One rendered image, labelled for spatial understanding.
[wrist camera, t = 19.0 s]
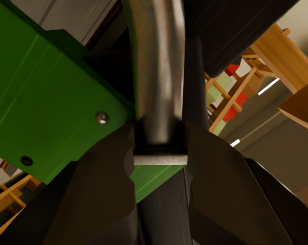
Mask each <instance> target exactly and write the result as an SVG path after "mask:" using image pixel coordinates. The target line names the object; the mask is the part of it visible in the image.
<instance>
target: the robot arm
mask: <svg viewBox="0 0 308 245"><path fill-rule="evenodd" d="M181 146H184V148H185V149H186V150H187V151H188V160H187V170H188V171H189V172H190V173H191V174H192V176H193V178H194V179H193V180H192V181H191V187H190V197H189V208H188V216H189V230H190V234H191V237H192V238H193V240H194V241H195V242H197V243H198V244H199V245H308V205H307V204H305V203H304V202H303V201H302V200H301V199H300V198H298V197H297V196H296V195H295V194H294V193H293V192H291V191H290V190H289V189H288V188H287V187H286V186H285V185H283V184H282V183H281V182H280V181H279V180H278V179H277V178H275V177H274V176H273V175H272V174H271V173H270V172H268V171H267V170H266V169H265V168H264V167H263V166H261V165H260V164H259V163H258V162H257V161H256V160H255V159H253V158H245V157H244V156H243V155H242V154H241V153H240V152H239V151H238V150H236V149H235V148H234V147H233V146H232V145H230V144H229V143H227V142H226V141H225V140H223V139H221V138H220V137H218V136H216V135H215V134H213V133H211V132H209V131H207V130H206V129H204V128H202V127H200V126H199V125H197V124H195V123H193V122H191V121H185V122H182V124H181ZM136 147H138V141H137V123H133V122H128V123H126V124H124V125H123V126H121V127H120V128H118V129H117V130H115V131H114V132H112V133H111V134H109V135H107V136H106V137H104V138H103V139H101V140H100V141H98V142H97V143H96V144H94V145H93V146H92V147H91V148H90V149H89V150H87V151H86V152H85V153H84V154H83V155H82V156H81V157H80V158H79V160H78V161H71V162H70V163H69V164H68V165H67V166H66V167H65V168H64V169H63V170H62V171H61V172H60V173H59V174H58V175H57V176H56V177H55V178H54V179H53V180H52V181H51V182H50V183H49V184H48V185H47V186H46V187H45V188H44V189H43V190H42V191H41V192H40V193H39V194H38V195H37V196H36V197H35V198H34V199H33V200H32V201H31V202H30V203H29V204H28V205H27V206H26V207H25V208H24V209H23V210H22V211H21V212H20V213H19V214H18V215H17V216H16V217H15V219H14V220H13V221H12V222H11V223H10V224H9V226H8V227H7V228H6V229H5V230H4V232H3V233H2V234H1V235H0V245H130V244H132V243H133V242H134V241H135V239H136V238H137V204H136V193H135V184H134V182H133V181H132V180H131V179H130V178H129V177H130V176H131V174H132V173H133V171H134V169H135V168H134V156H133V151H134V149H135V148H136Z"/></svg>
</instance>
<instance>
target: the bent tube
mask: <svg viewBox="0 0 308 245"><path fill-rule="evenodd" d="M121 3H122V5H123V8H124V12H125V15H126V19H127V24H128V29H129V36H130V47H131V60H132V73H133V86H134V100H135V113H136V123H137V141H138V147H136V148H135V149H134V151H133V156H134V165H180V164H187V160H188V151H187V150H186V149H185V148H184V146H181V124H182V105H183V83H184V60H185V34H186V28H185V11H184V3H183V0H121Z"/></svg>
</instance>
